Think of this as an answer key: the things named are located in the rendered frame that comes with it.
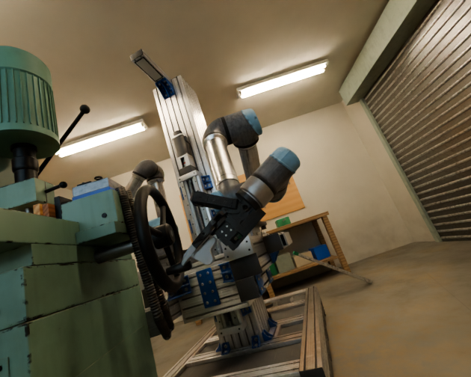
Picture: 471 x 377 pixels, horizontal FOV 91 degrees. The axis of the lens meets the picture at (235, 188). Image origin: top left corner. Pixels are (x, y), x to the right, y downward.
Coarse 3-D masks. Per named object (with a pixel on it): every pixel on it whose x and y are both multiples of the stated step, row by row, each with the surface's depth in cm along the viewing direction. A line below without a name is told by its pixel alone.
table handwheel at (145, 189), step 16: (144, 192) 55; (160, 192) 68; (144, 208) 51; (160, 208) 70; (144, 224) 49; (160, 224) 64; (128, 240) 61; (144, 240) 48; (160, 240) 59; (176, 240) 73; (96, 256) 59; (112, 256) 59; (144, 256) 48; (176, 256) 70; (160, 272) 49; (176, 288) 56
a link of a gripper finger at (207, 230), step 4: (212, 220) 50; (216, 220) 51; (208, 224) 49; (212, 224) 49; (204, 228) 49; (208, 228) 49; (212, 228) 49; (204, 232) 49; (208, 232) 49; (200, 236) 49; (204, 236) 49; (196, 240) 49; (200, 240) 49; (192, 244) 49; (196, 244) 49; (200, 244) 50; (196, 248) 49
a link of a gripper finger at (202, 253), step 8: (208, 240) 51; (192, 248) 50; (200, 248) 50; (208, 248) 50; (184, 256) 51; (192, 256) 50; (200, 256) 50; (208, 256) 50; (184, 264) 51; (208, 264) 49
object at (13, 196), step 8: (16, 184) 63; (24, 184) 63; (32, 184) 63; (40, 184) 65; (48, 184) 67; (0, 192) 62; (8, 192) 62; (16, 192) 62; (24, 192) 62; (32, 192) 62; (40, 192) 64; (0, 200) 61; (8, 200) 61; (16, 200) 61; (24, 200) 61; (32, 200) 61; (40, 200) 63; (48, 200) 65; (8, 208) 61; (16, 208) 62; (24, 208) 63; (32, 208) 64
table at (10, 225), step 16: (0, 208) 38; (0, 224) 38; (16, 224) 40; (32, 224) 44; (48, 224) 47; (64, 224) 52; (112, 224) 55; (0, 240) 37; (16, 240) 40; (32, 240) 43; (48, 240) 46; (64, 240) 51; (80, 240) 54; (96, 240) 56; (112, 240) 61
